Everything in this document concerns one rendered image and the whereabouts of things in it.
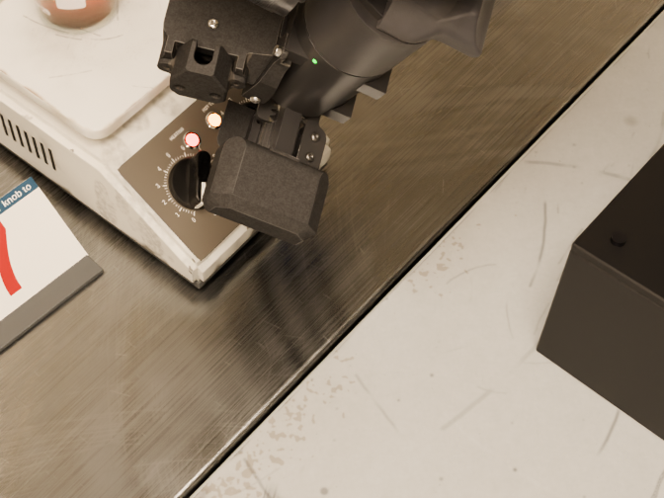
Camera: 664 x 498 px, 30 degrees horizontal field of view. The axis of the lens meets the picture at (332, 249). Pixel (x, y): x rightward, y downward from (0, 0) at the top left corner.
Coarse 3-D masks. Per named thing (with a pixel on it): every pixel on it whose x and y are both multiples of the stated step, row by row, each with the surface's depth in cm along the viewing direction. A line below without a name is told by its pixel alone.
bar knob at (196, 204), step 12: (204, 156) 72; (180, 168) 73; (192, 168) 73; (204, 168) 72; (168, 180) 73; (180, 180) 73; (192, 180) 72; (204, 180) 72; (180, 192) 73; (192, 192) 72; (180, 204) 73; (192, 204) 72
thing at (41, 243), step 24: (0, 216) 73; (24, 216) 74; (48, 216) 75; (0, 240) 73; (24, 240) 74; (48, 240) 75; (0, 264) 73; (24, 264) 74; (48, 264) 75; (0, 288) 73; (24, 288) 74
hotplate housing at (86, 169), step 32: (0, 96) 75; (160, 96) 74; (0, 128) 78; (32, 128) 74; (64, 128) 73; (128, 128) 73; (160, 128) 73; (32, 160) 78; (64, 160) 74; (96, 160) 72; (96, 192) 74; (128, 192) 72; (128, 224) 74; (160, 224) 72; (160, 256) 74; (192, 256) 73; (224, 256) 74
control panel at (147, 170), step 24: (240, 96) 76; (192, 120) 74; (168, 144) 73; (216, 144) 75; (120, 168) 72; (144, 168) 72; (168, 168) 73; (144, 192) 72; (168, 192) 73; (168, 216) 72; (192, 216) 73; (216, 216) 74; (192, 240) 73; (216, 240) 73
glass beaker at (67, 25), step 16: (48, 0) 72; (64, 0) 72; (80, 0) 72; (96, 0) 73; (112, 0) 74; (48, 16) 73; (64, 16) 73; (80, 16) 73; (96, 16) 74; (112, 16) 75; (64, 32) 74; (80, 32) 74
